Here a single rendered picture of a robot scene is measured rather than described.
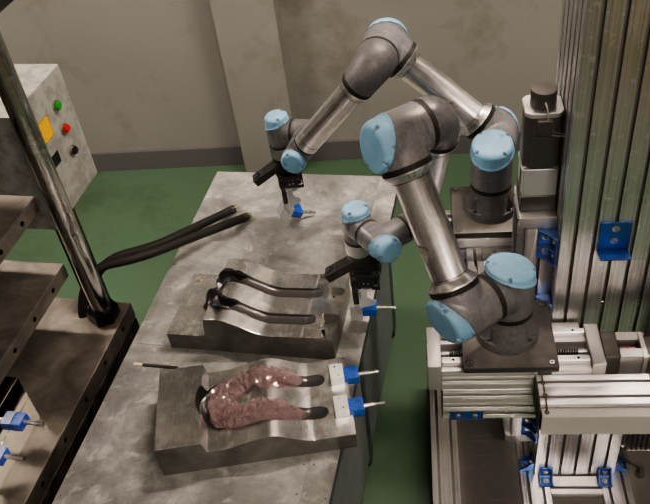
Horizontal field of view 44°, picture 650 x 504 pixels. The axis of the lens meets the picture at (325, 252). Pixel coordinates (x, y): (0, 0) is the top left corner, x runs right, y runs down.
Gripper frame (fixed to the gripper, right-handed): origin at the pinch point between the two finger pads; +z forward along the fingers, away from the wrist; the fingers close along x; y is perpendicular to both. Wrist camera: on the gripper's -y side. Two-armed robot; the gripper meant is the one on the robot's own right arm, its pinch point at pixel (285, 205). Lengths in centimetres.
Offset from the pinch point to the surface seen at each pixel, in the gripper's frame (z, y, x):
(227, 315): -5, -22, -52
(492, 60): 35, 114, 133
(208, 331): 0, -28, -53
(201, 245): 8.1, -30.8, -3.0
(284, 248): 8.3, -3.0, -12.4
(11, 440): 3, -83, -76
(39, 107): -54, -64, -4
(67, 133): -40, -62, 3
